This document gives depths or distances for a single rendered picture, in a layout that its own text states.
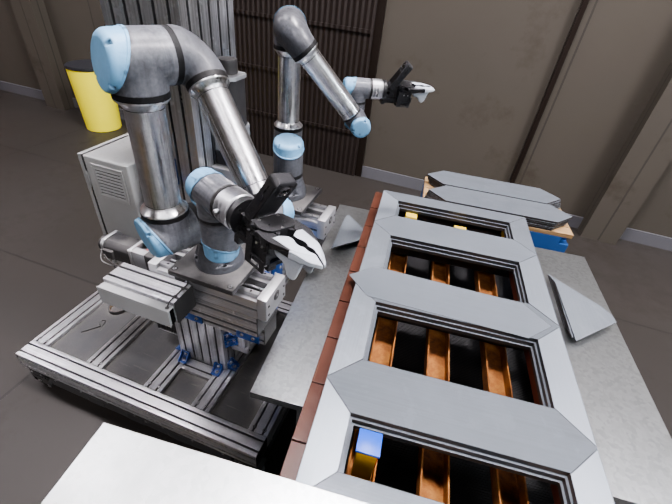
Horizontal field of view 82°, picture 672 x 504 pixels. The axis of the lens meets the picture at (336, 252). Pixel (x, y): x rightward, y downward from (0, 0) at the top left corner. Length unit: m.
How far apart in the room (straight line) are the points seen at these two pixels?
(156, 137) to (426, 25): 3.10
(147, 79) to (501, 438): 1.19
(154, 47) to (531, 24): 3.21
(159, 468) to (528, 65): 3.62
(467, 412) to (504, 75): 3.07
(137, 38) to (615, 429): 1.63
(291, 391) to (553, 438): 0.77
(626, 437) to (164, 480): 1.30
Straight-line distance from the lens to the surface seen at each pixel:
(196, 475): 0.85
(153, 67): 0.91
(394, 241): 1.76
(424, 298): 1.46
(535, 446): 1.24
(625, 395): 1.69
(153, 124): 0.96
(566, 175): 4.12
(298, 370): 1.40
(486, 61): 3.79
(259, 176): 0.89
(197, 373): 1.99
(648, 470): 1.54
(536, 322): 1.57
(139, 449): 0.90
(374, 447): 1.05
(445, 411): 1.18
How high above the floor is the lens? 1.82
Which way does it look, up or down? 37 degrees down
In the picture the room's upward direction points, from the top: 7 degrees clockwise
